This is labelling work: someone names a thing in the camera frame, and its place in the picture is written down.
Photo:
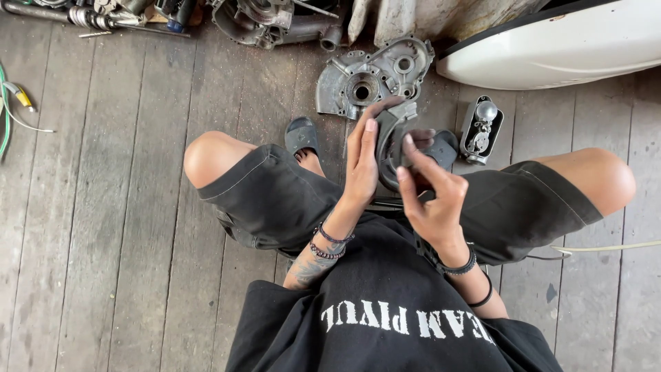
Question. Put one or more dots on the black wrist band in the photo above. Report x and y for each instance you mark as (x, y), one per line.
(486, 297)

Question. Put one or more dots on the black shorts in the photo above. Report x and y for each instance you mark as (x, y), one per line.
(268, 196)

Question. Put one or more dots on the dark grey curved engine cover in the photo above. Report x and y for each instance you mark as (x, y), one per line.
(384, 150)

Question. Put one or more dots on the black sandal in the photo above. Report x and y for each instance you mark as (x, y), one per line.
(301, 134)
(446, 150)

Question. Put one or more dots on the small grey metal housing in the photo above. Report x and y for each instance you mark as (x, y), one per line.
(480, 134)

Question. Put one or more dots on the person's right leg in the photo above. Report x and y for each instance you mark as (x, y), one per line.
(599, 175)

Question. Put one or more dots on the person's left hand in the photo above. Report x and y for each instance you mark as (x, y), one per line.
(359, 170)

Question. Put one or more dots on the person's left foot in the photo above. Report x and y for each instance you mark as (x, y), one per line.
(310, 161)

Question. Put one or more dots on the person's leg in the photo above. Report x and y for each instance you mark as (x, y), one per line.
(211, 155)
(599, 175)

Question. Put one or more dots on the white scooter body panel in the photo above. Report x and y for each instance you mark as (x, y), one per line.
(557, 51)

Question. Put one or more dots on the black printed t-shirt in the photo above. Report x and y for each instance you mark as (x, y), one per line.
(392, 289)

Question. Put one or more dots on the grey engine block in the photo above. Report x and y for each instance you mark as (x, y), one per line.
(258, 20)

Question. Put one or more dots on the person's right hand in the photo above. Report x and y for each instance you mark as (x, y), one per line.
(439, 206)

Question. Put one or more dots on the aluminium engine crankcase half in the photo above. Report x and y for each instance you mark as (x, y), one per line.
(356, 72)

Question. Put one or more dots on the person's left leg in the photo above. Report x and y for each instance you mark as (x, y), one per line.
(211, 155)

